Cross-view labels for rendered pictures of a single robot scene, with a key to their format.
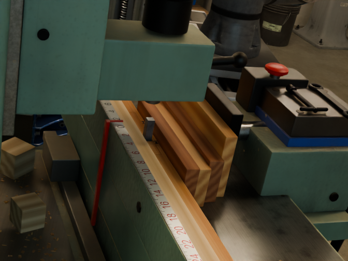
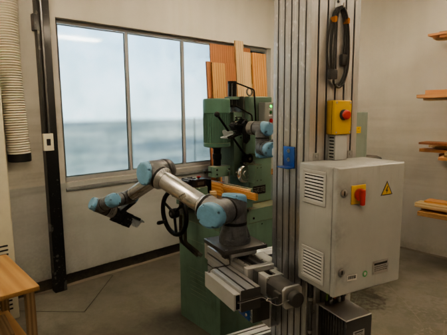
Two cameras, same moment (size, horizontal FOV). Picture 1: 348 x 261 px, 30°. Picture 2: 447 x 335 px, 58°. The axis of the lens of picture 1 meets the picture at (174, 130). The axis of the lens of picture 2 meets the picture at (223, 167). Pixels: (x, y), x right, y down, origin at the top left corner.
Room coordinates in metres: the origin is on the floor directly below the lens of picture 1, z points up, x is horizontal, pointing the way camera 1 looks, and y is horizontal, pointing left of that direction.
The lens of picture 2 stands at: (3.24, -0.62, 1.43)
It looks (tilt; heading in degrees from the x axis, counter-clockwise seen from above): 8 degrees down; 165
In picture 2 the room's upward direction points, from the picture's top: straight up
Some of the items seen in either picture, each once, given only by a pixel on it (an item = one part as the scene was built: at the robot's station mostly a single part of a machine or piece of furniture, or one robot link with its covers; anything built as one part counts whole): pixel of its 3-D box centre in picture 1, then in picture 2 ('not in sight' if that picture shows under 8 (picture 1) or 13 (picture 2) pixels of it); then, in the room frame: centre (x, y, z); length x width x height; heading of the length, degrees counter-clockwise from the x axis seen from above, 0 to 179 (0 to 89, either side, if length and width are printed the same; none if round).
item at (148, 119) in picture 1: (147, 138); not in sight; (0.68, 0.03, 0.94); 0.01 x 0.01 x 0.05; 24
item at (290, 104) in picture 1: (298, 102); (192, 181); (0.77, -0.15, 0.99); 0.13 x 0.11 x 0.06; 24
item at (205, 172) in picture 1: (171, 146); not in sight; (0.70, 0.00, 0.92); 0.19 x 0.02 x 0.05; 24
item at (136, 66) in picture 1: (140, 66); (219, 171); (0.68, 0.05, 1.03); 0.14 x 0.07 x 0.09; 114
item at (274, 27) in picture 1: (275, 20); not in sight; (4.38, -0.54, 0.14); 0.30 x 0.29 x 0.28; 27
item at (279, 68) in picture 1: (276, 69); not in sight; (0.78, -0.11, 1.02); 0.03 x 0.03 x 0.01
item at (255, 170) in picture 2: not in sight; (254, 173); (0.76, 0.26, 1.02); 0.09 x 0.07 x 0.12; 24
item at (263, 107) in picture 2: not in sight; (267, 114); (0.68, 0.38, 1.40); 0.10 x 0.06 x 0.16; 114
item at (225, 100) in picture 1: (237, 131); (202, 185); (0.73, -0.08, 0.95); 0.09 x 0.07 x 0.09; 24
